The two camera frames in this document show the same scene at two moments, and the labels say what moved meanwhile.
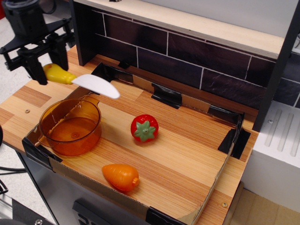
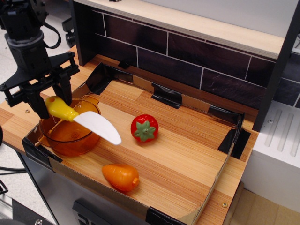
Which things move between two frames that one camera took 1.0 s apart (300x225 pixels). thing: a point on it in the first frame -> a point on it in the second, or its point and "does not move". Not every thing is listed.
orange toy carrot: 123,177 does not move
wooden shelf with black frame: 237,52 does not move
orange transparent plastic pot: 72,126 does not move
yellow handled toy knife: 54,72 -> 95,122
